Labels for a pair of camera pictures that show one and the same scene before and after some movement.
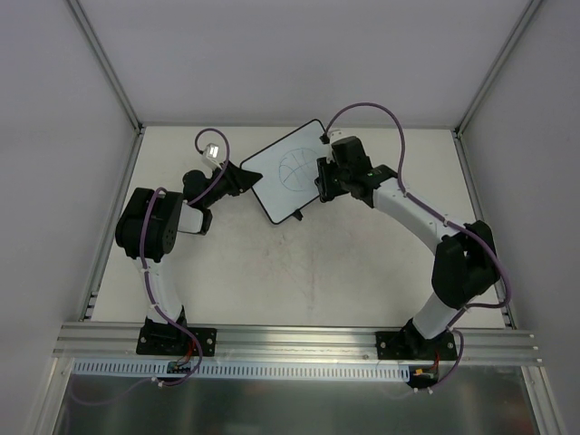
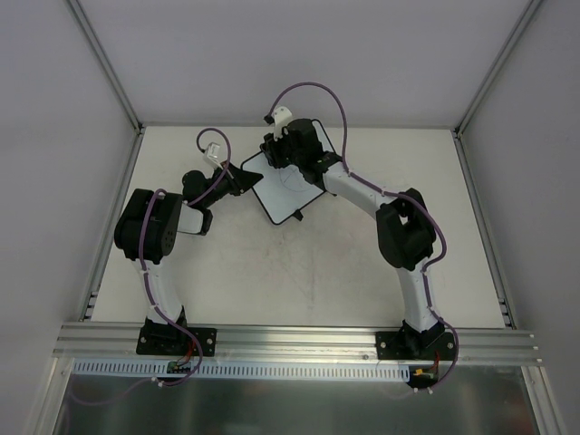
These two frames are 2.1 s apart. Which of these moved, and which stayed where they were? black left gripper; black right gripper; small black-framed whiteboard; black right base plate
Moved: black right gripper
Stayed: black left gripper; small black-framed whiteboard; black right base plate
